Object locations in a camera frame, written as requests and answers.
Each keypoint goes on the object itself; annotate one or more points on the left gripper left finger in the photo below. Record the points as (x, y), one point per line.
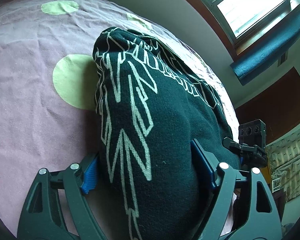
(56, 206)

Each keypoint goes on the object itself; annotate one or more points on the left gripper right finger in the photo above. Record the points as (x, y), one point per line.
(239, 205)

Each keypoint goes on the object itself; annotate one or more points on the black patterned sweater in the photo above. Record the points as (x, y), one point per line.
(149, 106)

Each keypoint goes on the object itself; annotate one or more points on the patterned beige cloth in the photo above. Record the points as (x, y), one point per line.
(284, 161)

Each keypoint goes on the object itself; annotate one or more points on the brown wooden door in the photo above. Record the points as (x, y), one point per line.
(278, 106)

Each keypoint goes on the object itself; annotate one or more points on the teal curtain right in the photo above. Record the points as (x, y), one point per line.
(272, 45)

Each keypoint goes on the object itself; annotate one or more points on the pink dotted bed sheet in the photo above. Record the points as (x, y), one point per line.
(48, 83)

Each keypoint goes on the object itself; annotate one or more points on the black camera box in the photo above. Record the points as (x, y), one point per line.
(253, 133)

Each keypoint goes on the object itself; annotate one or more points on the window with white frame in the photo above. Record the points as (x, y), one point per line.
(241, 25)

